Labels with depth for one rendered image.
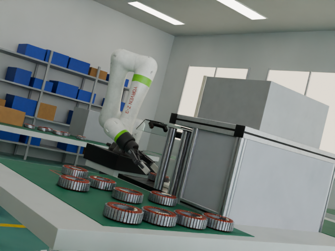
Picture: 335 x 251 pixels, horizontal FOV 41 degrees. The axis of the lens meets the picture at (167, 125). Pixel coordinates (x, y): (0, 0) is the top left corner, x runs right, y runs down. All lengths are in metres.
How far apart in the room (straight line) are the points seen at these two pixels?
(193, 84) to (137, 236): 8.45
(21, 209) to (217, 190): 0.79
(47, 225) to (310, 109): 1.29
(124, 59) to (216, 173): 1.15
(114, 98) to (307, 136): 1.25
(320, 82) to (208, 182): 5.94
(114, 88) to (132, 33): 7.18
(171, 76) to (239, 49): 2.00
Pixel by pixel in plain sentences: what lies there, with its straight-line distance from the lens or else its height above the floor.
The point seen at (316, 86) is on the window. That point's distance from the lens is 7.62.
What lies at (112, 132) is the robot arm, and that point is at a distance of 2.43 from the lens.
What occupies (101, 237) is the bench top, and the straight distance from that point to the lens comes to 1.13.
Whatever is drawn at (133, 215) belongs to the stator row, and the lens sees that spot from 1.25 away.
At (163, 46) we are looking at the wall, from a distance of 10.37.
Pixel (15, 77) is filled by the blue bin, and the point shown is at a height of 1.36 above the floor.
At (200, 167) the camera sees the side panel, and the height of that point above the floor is 0.92.
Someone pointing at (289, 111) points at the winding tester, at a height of 1.23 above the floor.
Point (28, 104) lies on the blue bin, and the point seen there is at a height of 0.96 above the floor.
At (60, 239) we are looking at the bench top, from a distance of 1.08.
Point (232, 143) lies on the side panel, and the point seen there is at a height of 1.04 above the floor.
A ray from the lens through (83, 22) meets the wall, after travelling 9.31.
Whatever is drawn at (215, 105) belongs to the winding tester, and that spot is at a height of 1.19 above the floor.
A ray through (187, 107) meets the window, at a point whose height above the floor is 1.71.
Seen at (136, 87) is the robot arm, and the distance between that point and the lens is 2.60.
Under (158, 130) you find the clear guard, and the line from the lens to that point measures 2.26.
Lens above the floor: 1.01
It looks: 1 degrees up
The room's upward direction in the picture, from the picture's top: 14 degrees clockwise
